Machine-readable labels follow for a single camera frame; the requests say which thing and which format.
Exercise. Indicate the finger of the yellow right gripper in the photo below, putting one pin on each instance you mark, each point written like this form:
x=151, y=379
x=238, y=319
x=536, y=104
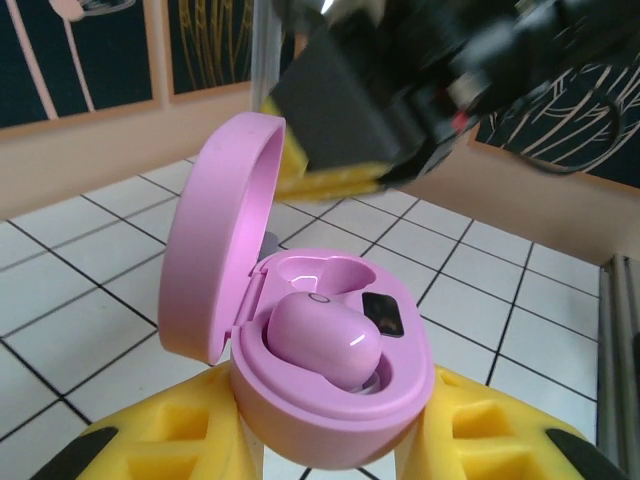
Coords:
x=345, y=115
x=340, y=182

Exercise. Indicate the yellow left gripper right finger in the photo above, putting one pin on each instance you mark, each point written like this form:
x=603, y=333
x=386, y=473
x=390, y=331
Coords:
x=500, y=425

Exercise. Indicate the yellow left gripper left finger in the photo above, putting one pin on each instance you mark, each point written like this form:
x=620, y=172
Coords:
x=170, y=435

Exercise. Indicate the pink earbuds charging case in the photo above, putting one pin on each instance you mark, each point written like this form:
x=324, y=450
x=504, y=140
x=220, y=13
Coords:
x=210, y=250

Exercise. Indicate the aluminium frame rail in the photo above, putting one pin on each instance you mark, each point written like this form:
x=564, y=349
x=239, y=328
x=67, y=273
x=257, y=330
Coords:
x=620, y=375

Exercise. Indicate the pink flower wall panel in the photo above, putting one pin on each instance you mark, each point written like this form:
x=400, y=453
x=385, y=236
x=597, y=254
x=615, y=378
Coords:
x=115, y=50

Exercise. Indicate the aluminium frame post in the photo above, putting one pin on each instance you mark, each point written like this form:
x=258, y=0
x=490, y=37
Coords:
x=265, y=50

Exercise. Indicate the gold wheat wall panel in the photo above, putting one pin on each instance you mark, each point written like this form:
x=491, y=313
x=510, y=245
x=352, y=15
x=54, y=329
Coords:
x=225, y=40

